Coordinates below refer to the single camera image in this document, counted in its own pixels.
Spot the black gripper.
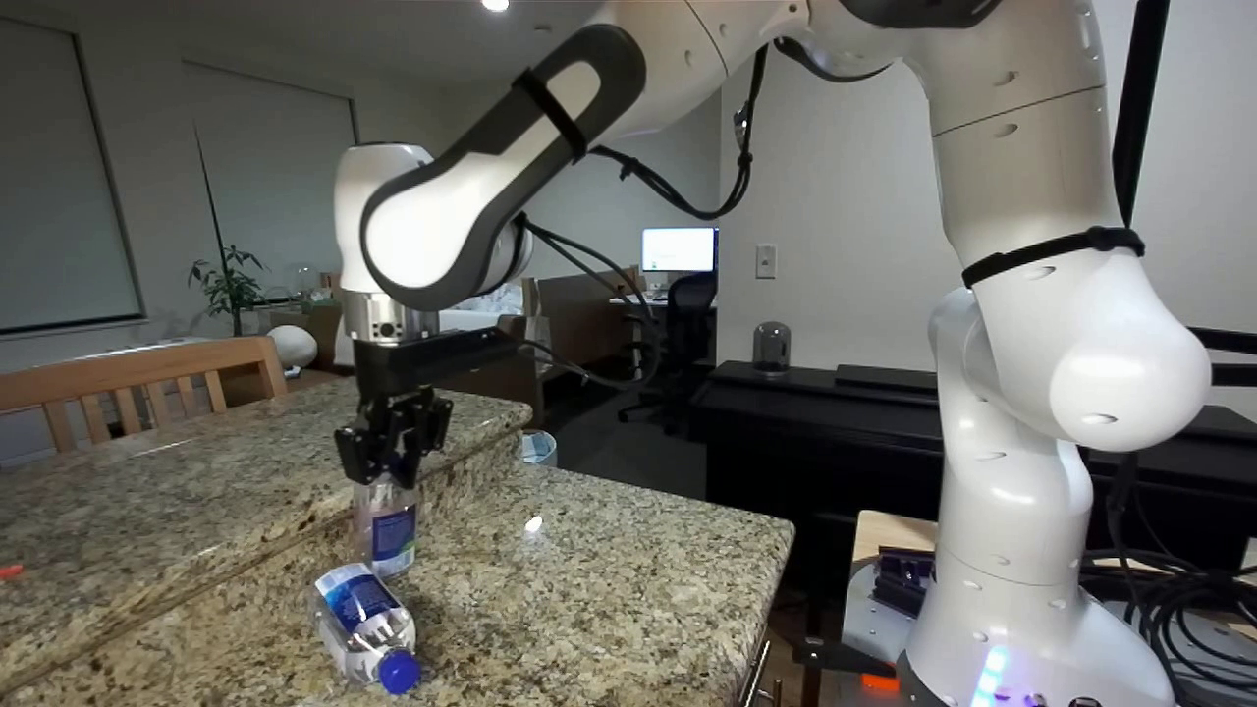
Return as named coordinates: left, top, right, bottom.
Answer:
left=335, top=335, right=457, bottom=491

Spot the black stand pole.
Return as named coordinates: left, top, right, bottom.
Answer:
left=1106, top=0, right=1176, bottom=228

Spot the black cable bundle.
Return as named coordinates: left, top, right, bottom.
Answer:
left=1084, top=482, right=1257, bottom=698

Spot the black office chair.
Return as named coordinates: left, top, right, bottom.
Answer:
left=611, top=269, right=724, bottom=425

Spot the clear blue-capped water bottle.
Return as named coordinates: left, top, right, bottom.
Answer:
left=350, top=458, right=425, bottom=580
left=312, top=559, right=429, bottom=698

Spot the clear glass cup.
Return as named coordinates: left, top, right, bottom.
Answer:
left=513, top=425, right=560, bottom=471

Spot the brown armchair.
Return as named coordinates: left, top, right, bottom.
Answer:
left=522, top=269, right=643, bottom=385

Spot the wooden board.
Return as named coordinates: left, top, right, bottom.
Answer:
left=848, top=508, right=947, bottom=569

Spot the white wall screen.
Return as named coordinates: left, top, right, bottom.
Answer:
left=181, top=56, right=384, bottom=283
left=0, top=10, right=149, bottom=336

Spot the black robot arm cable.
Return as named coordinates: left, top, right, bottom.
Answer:
left=513, top=44, right=779, bottom=395

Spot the lit computer monitor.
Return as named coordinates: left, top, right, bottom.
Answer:
left=638, top=225, right=724, bottom=280

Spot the black low cabinet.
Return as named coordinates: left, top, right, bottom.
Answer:
left=689, top=356, right=1257, bottom=580

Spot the blue black device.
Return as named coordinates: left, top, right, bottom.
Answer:
left=873, top=546, right=937, bottom=619

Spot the white round object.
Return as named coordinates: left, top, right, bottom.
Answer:
left=264, top=322, right=322, bottom=379

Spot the wooden slat-back chair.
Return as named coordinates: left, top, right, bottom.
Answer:
left=0, top=335, right=291, bottom=457

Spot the green potted plant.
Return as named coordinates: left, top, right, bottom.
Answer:
left=186, top=239, right=275, bottom=336

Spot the grey cylinder speaker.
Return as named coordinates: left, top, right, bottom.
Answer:
left=749, top=317, right=793, bottom=374

